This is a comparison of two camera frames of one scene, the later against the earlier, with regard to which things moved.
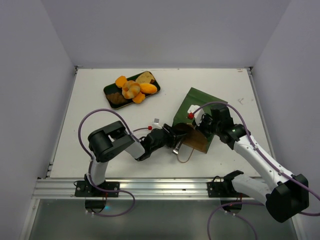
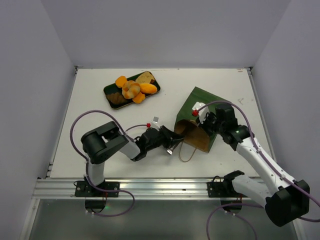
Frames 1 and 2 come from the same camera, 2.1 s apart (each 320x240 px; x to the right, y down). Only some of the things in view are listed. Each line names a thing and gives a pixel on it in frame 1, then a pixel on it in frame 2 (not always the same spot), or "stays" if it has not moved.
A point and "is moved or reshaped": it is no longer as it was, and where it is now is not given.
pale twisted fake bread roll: (130, 89) stays
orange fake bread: (148, 88) stays
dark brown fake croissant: (116, 98) stays
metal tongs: (175, 150) is moved or reshaped
